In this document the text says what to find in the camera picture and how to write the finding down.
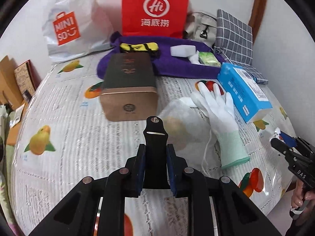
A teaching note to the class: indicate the small printed packet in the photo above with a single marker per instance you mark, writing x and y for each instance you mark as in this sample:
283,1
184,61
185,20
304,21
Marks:
276,135

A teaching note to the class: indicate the white work glove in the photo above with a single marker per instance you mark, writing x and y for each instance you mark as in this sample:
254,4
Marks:
219,113

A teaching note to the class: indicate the black bar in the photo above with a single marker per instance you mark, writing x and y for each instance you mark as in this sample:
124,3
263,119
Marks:
155,147

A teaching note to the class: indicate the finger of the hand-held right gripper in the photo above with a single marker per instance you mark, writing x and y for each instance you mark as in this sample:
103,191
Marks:
289,139
280,147

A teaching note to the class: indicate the purple towel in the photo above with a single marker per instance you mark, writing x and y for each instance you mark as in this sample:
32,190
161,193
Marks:
172,65

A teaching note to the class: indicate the grey fabric bag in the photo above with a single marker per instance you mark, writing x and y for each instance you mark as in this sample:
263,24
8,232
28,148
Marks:
196,24

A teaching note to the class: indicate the brown patterned box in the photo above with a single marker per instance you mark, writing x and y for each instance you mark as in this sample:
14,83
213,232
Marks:
25,78

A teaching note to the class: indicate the brown rectangular box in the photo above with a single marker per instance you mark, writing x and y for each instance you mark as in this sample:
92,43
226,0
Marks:
128,83

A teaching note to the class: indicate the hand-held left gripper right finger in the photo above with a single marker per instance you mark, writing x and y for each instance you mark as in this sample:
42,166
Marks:
172,174

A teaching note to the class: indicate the plain cardboard piece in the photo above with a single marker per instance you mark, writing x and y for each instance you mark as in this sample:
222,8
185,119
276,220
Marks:
7,78

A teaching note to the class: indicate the white sponge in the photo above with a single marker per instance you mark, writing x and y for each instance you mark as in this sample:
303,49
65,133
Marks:
183,51

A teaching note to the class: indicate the wooden door frame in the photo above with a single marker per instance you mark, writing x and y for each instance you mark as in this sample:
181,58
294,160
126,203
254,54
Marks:
258,2

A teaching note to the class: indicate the white plastic shopping bag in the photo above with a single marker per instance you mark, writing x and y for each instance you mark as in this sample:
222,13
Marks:
81,12

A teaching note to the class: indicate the floral fabric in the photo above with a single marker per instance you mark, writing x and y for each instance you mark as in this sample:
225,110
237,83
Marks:
6,177

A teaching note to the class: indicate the grey checkered cloth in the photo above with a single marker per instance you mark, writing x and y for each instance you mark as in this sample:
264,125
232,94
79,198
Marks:
233,36

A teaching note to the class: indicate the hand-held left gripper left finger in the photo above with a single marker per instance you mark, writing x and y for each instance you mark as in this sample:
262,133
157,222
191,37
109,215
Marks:
141,174

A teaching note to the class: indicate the light green tissue pack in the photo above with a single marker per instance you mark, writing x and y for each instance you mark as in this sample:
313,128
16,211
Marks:
209,59

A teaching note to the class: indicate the white crumpled tissue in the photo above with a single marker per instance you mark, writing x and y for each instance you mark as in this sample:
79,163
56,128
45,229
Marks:
195,57

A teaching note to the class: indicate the fruit print tablecloth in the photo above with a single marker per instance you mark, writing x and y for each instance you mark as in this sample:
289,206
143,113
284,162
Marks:
73,118

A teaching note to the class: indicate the person's right hand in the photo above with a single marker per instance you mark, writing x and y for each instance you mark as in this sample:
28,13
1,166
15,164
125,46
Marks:
297,196

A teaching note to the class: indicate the blue cardboard box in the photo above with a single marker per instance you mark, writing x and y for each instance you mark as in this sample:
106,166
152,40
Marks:
236,86

